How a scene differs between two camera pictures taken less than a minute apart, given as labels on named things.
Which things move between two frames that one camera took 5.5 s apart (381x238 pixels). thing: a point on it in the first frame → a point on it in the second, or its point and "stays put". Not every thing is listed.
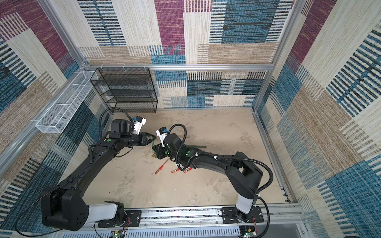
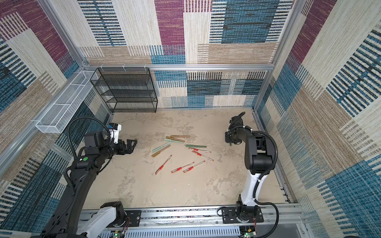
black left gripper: x=144 y=141 → x=129 y=148
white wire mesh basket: x=55 y=118 stays put
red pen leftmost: x=161 y=167 stays put
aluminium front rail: x=280 y=215 stays put
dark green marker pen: x=193 y=146 stays put
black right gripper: x=159 y=151 → x=228 y=140
